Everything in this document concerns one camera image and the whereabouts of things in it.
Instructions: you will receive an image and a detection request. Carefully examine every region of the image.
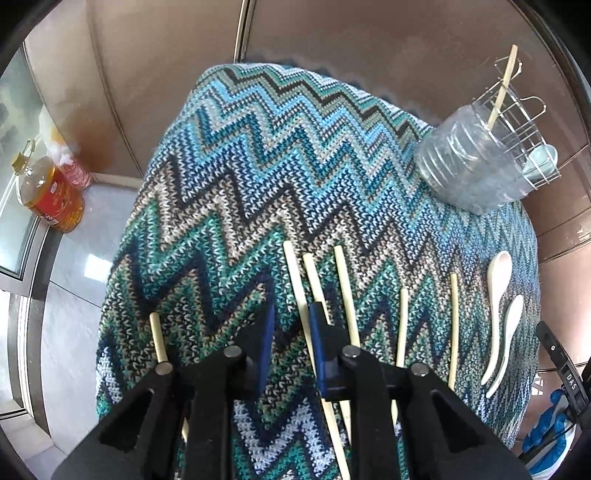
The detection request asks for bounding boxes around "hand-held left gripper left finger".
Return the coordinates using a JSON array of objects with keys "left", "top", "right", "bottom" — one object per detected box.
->
[{"left": 51, "top": 302, "right": 278, "bottom": 480}]

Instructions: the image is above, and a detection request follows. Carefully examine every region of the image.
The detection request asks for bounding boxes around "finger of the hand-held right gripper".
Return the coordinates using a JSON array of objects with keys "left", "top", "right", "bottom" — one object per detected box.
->
[{"left": 536, "top": 320, "right": 563, "bottom": 367}]

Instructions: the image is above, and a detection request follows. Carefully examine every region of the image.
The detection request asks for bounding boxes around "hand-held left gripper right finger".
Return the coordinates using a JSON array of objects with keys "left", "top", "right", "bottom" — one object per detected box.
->
[{"left": 308, "top": 301, "right": 532, "bottom": 480}]

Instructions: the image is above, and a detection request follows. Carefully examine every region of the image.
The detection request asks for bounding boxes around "bamboo chopstick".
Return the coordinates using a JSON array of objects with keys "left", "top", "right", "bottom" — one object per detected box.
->
[
  {"left": 283, "top": 240, "right": 349, "bottom": 480},
  {"left": 333, "top": 246, "right": 362, "bottom": 349},
  {"left": 302, "top": 253, "right": 354, "bottom": 441},
  {"left": 487, "top": 45, "right": 519, "bottom": 130},
  {"left": 448, "top": 273, "right": 459, "bottom": 389},
  {"left": 148, "top": 313, "right": 190, "bottom": 443},
  {"left": 390, "top": 287, "right": 410, "bottom": 428}
]

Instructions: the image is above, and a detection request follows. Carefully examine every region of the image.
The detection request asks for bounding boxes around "clear plastic container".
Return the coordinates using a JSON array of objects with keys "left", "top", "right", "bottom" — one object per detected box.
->
[{"left": 414, "top": 104, "right": 536, "bottom": 215}]

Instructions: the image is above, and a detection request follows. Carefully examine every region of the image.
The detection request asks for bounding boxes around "person's right hand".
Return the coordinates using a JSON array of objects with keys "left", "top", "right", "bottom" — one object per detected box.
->
[{"left": 522, "top": 390, "right": 571, "bottom": 457}]

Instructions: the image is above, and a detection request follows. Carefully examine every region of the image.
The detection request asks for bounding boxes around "white ceramic spoon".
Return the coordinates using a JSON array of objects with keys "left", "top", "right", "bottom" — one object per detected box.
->
[
  {"left": 480, "top": 251, "right": 512, "bottom": 386},
  {"left": 486, "top": 294, "right": 525, "bottom": 398}
]

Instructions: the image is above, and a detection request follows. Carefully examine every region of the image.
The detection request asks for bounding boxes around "zigzag knit cloth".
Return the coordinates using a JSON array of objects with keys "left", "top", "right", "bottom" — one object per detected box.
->
[{"left": 95, "top": 62, "right": 541, "bottom": 480}]

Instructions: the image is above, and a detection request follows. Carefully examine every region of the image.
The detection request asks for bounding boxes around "cooking oil bottle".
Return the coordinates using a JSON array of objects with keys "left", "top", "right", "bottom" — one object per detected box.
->
[{"left": 11, "top": 138, "right": 86, "bottom": 234}]

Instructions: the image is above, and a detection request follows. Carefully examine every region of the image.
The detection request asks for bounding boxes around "white red plastic bag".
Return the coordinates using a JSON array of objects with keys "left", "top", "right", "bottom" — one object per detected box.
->
[{"left": 39, "top": 108, "right": 93, "bottom": 188}]

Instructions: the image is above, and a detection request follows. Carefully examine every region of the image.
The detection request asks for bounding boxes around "glass sliding door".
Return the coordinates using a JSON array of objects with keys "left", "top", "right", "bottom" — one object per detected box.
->
[{"left": 0, "top": 44, "right": 61, "bottom": 416}]

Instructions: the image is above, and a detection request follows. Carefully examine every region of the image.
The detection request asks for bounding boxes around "brown kitchen cabinet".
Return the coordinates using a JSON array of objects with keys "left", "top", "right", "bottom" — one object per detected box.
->
[{"left": 23, "top": 0, "right": 591, "bottom": 278}]

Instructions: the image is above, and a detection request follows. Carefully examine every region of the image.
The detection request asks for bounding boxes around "metal wire rack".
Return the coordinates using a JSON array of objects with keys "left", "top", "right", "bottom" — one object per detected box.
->
[{"left": 480, "top": 58, "right": 561, "bottom": 190}]

